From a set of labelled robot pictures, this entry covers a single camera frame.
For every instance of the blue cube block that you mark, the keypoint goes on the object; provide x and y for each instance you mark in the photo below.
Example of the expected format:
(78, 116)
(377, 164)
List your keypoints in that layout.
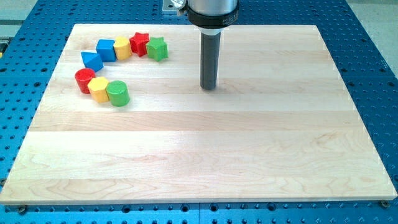
(105, 48)

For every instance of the green cylinder block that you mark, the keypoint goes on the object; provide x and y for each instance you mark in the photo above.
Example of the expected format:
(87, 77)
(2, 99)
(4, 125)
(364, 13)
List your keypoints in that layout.
(118, 93)

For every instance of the blue triangle block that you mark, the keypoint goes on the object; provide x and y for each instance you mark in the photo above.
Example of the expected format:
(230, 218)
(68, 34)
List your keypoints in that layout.
(92, 60)

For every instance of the red cylinder block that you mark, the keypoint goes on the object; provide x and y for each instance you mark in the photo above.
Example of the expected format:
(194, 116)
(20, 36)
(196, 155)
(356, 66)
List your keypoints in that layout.
(83, 77)

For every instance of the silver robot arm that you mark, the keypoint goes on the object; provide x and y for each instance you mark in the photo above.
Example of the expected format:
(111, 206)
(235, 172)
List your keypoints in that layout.
(210, 16)

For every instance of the yellow hexagon block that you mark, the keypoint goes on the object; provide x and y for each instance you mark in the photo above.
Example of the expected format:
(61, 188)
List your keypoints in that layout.
(97, 87)

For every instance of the light wooden board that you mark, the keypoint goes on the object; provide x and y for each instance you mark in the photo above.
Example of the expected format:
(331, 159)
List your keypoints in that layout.
(280, 126)

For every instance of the green star block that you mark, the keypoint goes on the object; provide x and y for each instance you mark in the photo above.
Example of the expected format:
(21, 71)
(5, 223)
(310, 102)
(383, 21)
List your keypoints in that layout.
(157, 48)

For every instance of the red star block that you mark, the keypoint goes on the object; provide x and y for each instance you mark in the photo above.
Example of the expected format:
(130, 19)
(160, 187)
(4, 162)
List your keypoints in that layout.
(138, 43)

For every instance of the yellow heart block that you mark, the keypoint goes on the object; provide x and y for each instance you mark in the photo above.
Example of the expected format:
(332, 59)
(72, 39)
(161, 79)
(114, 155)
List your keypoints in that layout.
(122, 48)

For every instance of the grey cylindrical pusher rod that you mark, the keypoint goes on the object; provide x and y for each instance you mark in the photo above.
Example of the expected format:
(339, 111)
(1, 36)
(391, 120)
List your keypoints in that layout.
(210, 50)

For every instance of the silver metal bracket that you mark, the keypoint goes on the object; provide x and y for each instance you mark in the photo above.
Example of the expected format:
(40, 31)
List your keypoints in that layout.
(168, 7)

